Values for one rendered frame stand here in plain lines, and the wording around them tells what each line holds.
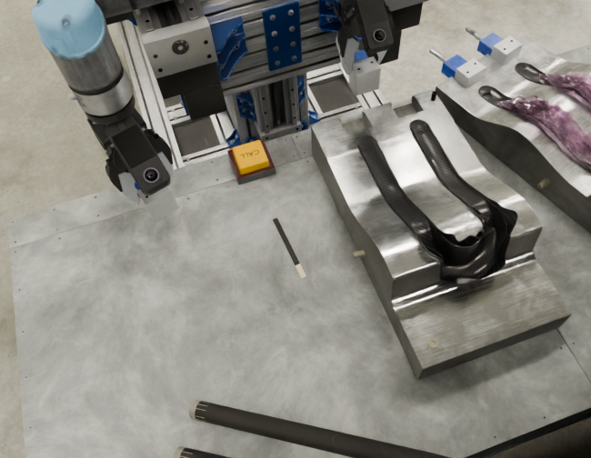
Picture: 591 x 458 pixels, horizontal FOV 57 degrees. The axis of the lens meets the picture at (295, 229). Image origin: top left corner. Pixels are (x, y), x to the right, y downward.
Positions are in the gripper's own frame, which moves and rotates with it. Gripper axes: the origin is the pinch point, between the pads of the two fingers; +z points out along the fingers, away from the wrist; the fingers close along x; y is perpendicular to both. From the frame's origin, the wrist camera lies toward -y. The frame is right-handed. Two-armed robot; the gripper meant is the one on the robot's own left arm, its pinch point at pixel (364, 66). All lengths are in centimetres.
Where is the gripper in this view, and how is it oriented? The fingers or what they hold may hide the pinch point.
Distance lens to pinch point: 110.6
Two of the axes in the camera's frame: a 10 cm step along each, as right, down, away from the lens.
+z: 0.6, 5.1, 8.6
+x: -9.5, 3.0, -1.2
